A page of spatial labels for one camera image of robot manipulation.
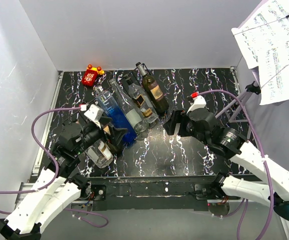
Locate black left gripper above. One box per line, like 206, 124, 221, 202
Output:
74, 116, 127, 155

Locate blue square glass bottle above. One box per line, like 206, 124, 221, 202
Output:
94, 85, 137, 144

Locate round clear liquor bottle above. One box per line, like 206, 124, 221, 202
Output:
85, 139, 114, 169

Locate clear tall glass bottle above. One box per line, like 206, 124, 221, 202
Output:
109, 79, 149, 134

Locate dark green wine bottle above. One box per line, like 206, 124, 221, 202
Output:
135, 62, 169, 114

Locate dark wine bottle silver cap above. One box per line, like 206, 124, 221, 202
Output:
102, 122, 122, 155

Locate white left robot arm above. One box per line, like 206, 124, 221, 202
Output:
0, 117, 128, 240

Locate clear bottle black gold label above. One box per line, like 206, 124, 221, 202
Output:
125, 77, 158, 125

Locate red toy block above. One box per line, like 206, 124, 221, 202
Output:
81, 64, 105, 87

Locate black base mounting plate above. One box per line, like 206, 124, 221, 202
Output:
88, 175, 228, 211

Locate white sheet music pages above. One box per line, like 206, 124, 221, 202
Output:
231, 0, 289, 105

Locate black wire wine rack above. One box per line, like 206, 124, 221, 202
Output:
81, 62, 169, 146

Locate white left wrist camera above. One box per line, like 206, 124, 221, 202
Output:
80, 104, 104, 122

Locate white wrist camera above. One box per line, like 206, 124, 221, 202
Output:
80, 104, 104, 122
187, 92, 207, 114

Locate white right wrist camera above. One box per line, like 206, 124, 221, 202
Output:
187, 92, 207, 114

